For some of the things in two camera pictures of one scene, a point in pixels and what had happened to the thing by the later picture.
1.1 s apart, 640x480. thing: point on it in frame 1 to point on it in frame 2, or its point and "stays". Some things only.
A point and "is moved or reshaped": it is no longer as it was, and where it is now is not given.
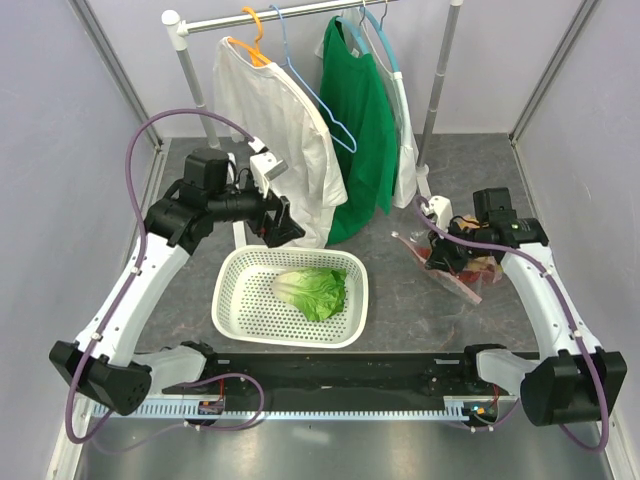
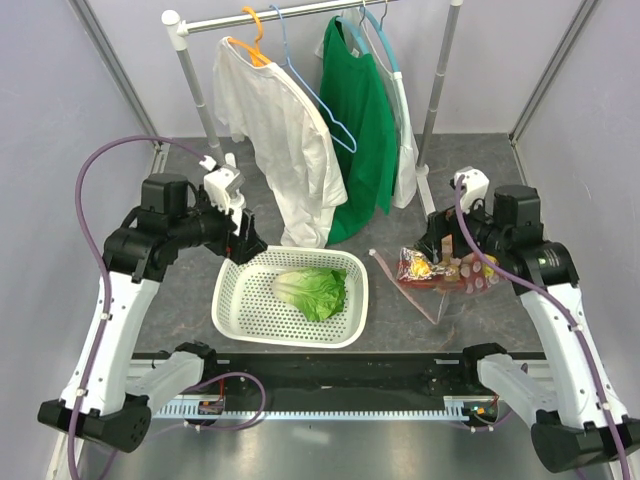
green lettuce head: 319,293 stays
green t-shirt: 357,111 stays
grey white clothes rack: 178,27 stays
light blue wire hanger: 287,61 stays
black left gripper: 282,228 to 242,247
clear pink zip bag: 467,283 is moved or reshaped
